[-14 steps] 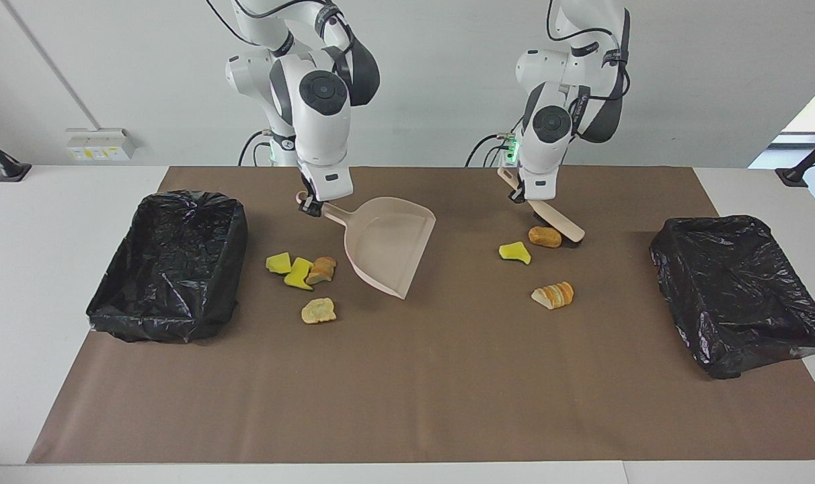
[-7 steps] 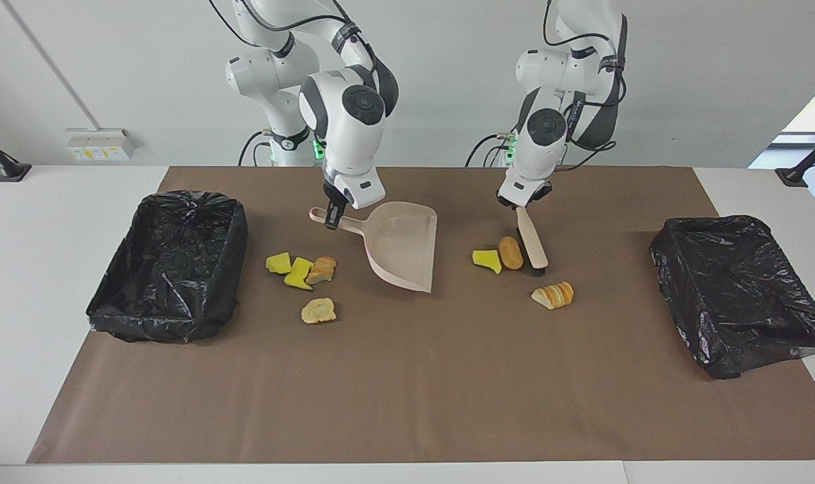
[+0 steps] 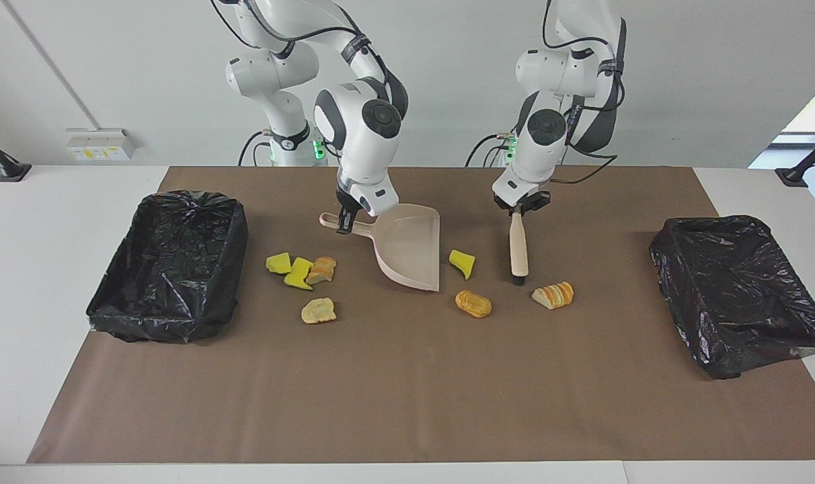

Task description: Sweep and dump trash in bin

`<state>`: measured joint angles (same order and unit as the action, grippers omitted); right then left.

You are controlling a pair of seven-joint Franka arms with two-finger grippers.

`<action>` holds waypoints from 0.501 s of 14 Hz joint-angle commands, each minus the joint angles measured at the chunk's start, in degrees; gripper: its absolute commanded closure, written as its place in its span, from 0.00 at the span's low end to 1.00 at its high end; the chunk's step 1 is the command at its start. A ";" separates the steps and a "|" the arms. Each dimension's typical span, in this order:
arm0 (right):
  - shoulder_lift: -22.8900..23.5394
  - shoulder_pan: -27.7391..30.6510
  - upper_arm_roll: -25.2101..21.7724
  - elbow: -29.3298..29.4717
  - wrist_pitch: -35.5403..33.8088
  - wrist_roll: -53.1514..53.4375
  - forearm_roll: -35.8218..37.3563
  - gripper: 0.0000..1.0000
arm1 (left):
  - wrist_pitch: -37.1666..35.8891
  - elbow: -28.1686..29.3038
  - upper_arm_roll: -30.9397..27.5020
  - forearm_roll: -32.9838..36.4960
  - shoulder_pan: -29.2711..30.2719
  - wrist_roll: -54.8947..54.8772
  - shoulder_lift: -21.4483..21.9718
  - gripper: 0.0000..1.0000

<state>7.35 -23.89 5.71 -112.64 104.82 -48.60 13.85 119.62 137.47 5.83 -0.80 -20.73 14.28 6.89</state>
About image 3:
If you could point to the yellow sponge wedge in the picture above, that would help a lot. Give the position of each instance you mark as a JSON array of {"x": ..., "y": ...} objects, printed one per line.
[{"x": 461, "y": 261}]

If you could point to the white wall outlet box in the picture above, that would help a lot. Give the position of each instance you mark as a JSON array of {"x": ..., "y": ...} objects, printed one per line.
[{"x": 98, "y": 144}]

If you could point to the yellow sponge chunk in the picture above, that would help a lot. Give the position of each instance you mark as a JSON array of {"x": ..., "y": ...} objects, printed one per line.
[{"x": 279, "y": 263}]

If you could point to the brown bread bun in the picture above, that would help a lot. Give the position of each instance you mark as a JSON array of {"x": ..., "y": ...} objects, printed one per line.
[{"x": 473, "y": 304}]

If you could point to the notched yellow sponge piece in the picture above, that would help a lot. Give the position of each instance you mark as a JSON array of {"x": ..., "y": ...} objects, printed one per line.
[{"x": 298, "y": 275}]

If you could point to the pale pink plastic dustpan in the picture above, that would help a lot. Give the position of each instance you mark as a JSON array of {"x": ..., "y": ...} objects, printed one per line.
[{"x": 411, "y": 249}]

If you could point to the pale crumpled bread lump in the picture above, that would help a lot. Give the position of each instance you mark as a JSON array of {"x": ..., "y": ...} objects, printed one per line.
[{"x": 319, "y": 310}]

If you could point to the brown paper table mat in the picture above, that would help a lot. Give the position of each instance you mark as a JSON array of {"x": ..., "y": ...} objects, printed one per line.
[{"x": 407, "y": 417}]

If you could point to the black clamp stand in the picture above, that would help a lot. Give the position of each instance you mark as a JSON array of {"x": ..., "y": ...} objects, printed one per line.
[
  {"x": 11, "y": 171},
  {"x": 794, "y": 176}
]

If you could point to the beige hand brush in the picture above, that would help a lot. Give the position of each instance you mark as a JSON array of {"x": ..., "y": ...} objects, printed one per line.
[{"x": 518, "y": 249}]

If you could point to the black bag lined bin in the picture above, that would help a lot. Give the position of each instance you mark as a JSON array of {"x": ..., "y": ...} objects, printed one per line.
[
  {"x": 737, "y": 296},
  {"x": 172, "y": 269}
]

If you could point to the small striped bread piece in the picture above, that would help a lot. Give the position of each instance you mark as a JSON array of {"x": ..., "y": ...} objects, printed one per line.
[{"x": 321, "y": 270}]

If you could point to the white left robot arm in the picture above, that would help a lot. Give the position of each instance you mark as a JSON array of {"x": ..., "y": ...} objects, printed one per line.
[{"x": 542, "y": 134}]

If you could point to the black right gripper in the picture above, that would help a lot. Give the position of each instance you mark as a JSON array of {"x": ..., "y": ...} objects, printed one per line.
[{"x": 345, "y": 202}]

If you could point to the orange striped bread slice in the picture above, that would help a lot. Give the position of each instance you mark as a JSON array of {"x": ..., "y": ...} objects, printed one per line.
[{"x": 553, "y": 295}]

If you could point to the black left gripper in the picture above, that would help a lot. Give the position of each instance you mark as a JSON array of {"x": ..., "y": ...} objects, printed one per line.
[{"x": 515, "y": 206}]

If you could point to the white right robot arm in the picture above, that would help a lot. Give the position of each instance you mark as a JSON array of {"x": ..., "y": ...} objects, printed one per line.
[{"x": 360, "y": 128}]

